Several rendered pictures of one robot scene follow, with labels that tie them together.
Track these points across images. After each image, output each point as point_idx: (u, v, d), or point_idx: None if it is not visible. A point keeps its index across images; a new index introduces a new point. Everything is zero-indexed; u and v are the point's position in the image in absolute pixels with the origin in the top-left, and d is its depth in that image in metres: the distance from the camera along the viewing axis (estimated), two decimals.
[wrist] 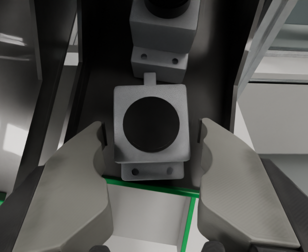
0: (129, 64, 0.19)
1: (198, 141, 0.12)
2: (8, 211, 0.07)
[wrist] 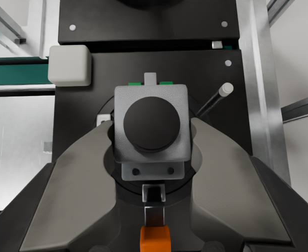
0: None
1: None
2: (20, 206, 0.07)
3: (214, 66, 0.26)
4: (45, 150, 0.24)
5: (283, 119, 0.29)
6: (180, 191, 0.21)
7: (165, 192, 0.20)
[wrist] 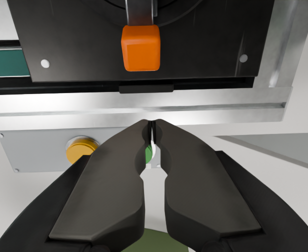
0: None
1: (154, 143, 0.12)
2: (54, 192, 0.07)
3: None
4: None
5: None
6: (176, 5, 0.16)
7: (157, 4, 0.16)
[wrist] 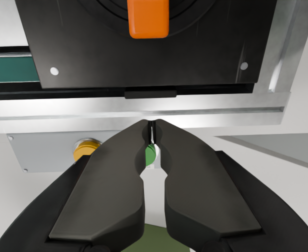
0: None
1: (154, 143, 0.12)
2: (54, 192, 0.07)
3: None
4: None
5: None
6: (180, 18, 0.17)
7: None
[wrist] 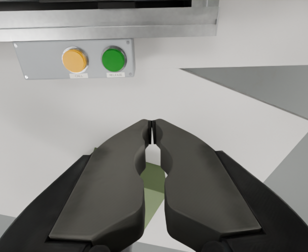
0: None
1: (154, 143, 0.12)
2: (54, 192, 0.07)
3: None
4: None
5: None
6: None
7: None
